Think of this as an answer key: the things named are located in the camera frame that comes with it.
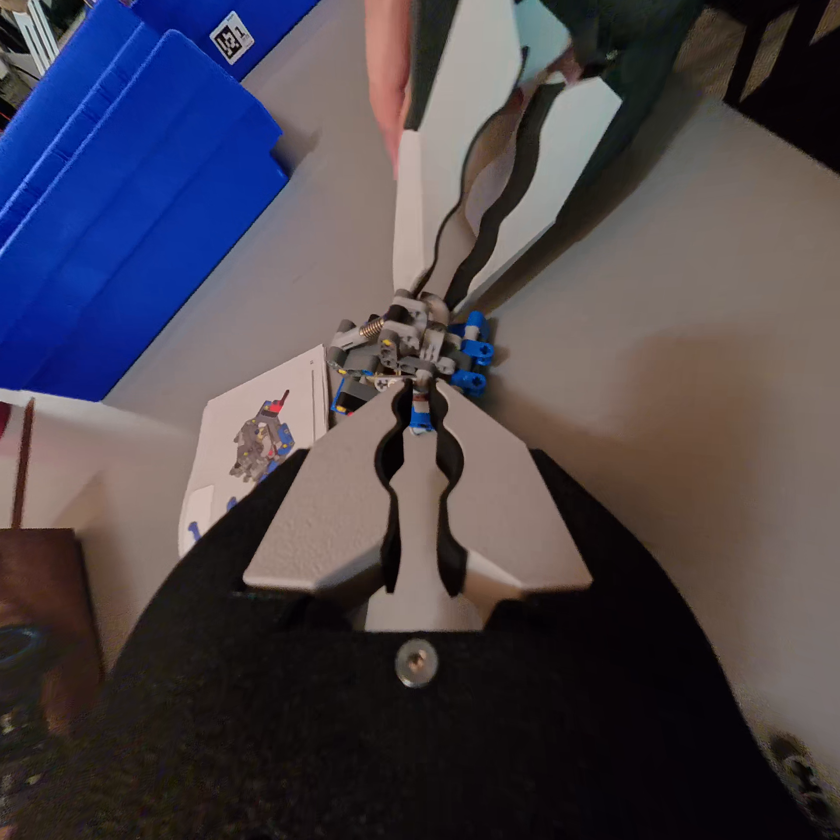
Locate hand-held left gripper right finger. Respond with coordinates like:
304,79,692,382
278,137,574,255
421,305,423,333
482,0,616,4
430,381,596,632

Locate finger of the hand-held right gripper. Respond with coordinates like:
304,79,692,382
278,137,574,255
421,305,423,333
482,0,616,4
392,0,529,298
446,75,624,314

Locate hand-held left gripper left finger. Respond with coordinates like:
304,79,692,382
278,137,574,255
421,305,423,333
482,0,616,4
241,381,412,632

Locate grey and blue lego model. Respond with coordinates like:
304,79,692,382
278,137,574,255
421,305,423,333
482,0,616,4
325,289,497,439

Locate open lego instruction booklet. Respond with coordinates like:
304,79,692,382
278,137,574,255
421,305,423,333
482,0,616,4
177,343,330,560

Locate lego set cardboard box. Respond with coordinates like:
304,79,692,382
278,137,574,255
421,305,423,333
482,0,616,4
0,527,106,762

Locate person's right hand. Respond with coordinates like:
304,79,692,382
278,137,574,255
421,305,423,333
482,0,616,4
364,0,416,182

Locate blue plastic bin with tag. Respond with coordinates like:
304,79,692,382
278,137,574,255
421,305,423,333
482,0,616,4
130,0,324,83

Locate stacked blue plastic bins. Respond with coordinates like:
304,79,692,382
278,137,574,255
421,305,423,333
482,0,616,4
0,0,291,403

